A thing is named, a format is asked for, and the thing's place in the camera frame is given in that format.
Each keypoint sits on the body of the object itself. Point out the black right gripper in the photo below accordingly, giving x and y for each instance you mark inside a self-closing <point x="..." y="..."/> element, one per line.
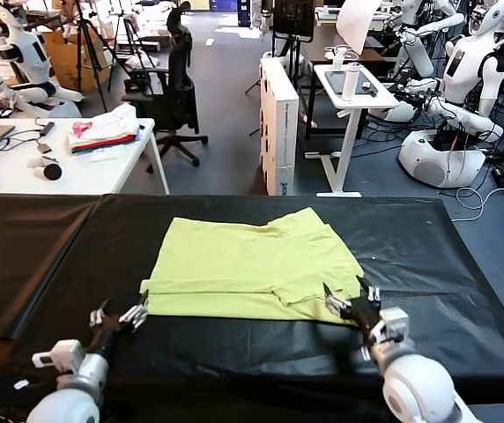
<point x="366" y="315"/>

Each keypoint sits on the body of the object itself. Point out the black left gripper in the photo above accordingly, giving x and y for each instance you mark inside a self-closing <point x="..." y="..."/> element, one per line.
<point x="108" y="332"/>

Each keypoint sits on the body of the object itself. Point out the yellow-green t-shirt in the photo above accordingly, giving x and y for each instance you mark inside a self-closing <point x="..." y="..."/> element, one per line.
<point x="252" y="273"/>

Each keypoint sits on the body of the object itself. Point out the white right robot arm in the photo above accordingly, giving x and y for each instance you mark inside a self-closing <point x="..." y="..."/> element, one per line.
<point x="415" y="392"/>

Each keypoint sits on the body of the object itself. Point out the stack of folded clothes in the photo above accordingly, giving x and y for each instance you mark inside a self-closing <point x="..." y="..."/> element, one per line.
<point x="111" y="125"/>

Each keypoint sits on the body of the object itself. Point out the wide black table cover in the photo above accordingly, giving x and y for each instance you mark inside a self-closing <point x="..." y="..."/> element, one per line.
<point x="410" y="264"/>

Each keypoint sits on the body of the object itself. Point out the white work table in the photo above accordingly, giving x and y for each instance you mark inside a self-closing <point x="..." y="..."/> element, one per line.
<point x="102" y="172"/>

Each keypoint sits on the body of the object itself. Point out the black round handheld device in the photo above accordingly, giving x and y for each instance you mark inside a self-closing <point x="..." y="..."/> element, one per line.
<point x="52" y="172"/>

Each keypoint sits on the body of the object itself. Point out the white crumpled tissue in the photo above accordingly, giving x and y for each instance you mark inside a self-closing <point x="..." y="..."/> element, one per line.
<point x="102" y="156"/>

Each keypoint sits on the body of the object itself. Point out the white standing desk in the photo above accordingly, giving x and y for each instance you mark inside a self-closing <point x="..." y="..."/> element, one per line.
<point x="349" y="128"/>

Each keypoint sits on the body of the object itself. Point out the small grey adapter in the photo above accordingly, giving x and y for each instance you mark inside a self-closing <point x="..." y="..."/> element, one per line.
<point x="45" y="147"/>

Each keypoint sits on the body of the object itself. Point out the tall white cardboard box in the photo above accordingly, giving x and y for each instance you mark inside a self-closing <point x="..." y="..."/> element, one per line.
<point x="278" y="132"/>

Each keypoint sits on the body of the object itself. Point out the black usb hub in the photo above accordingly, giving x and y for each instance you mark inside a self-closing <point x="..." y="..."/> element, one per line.
<point x="47" y="128"/>

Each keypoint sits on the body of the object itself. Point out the white bottle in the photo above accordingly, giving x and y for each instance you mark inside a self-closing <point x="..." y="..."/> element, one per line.
<point x="350" y="83"/>

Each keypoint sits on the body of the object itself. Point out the dark tablet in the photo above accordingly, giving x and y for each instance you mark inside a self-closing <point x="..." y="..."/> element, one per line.
<point x="335" y="83"/>

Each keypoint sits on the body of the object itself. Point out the black office chair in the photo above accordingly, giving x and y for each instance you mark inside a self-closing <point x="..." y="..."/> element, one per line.
<point x="181" y="101"/>

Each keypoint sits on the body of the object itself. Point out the white humanoid robot right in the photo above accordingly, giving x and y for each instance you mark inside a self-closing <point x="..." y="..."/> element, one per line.
<point x="463" y="75"/>

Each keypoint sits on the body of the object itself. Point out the white humanoid robot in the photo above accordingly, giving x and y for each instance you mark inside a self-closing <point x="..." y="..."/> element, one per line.
<point x="463" y="75"/>
<point x="419" y="53"/>
<point x="31" y="57"/>

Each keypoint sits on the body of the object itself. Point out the brown cardboard box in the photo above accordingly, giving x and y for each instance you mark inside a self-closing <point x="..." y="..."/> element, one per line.
<point x="64" y="61"/>

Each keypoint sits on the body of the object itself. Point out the dark wooden desk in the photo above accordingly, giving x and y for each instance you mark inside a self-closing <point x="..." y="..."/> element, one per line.
<point x="322" y="39"/>

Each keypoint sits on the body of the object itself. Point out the white humanoid robot left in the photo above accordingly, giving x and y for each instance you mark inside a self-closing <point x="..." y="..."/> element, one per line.
<point x="31" y="57"/>

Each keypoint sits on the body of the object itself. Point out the white curved sheet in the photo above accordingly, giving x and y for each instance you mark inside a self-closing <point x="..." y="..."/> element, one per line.
<point x="355" y="26"/>

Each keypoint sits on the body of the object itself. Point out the black monitor on stand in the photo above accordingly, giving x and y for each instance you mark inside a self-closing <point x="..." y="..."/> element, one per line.
<point x="294" y="20"/>

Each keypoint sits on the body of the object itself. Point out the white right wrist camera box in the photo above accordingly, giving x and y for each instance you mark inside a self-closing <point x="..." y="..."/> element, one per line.
<point x="393" y="319"/>

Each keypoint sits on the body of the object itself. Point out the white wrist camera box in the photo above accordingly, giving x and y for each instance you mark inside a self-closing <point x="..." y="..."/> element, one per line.
<point x="393" y="319"/>
<point x="64" y="352"/>

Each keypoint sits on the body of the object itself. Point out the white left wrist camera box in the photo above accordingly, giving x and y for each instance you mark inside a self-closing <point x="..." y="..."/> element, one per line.
<point x="64" y="352"/>

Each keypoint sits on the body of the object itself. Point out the black camera tripod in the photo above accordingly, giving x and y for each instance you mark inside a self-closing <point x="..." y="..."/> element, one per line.
<point x="85" y="39"/>
<point x="128" y="35"/>

